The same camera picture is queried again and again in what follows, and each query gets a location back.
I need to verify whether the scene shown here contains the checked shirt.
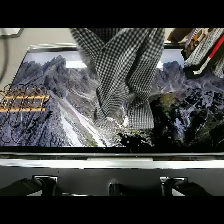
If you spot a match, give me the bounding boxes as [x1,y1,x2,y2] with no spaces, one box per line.
[69,27,166,131]

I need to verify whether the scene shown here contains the silver frame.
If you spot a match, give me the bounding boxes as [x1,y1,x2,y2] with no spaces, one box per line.
[0,151,224,197]

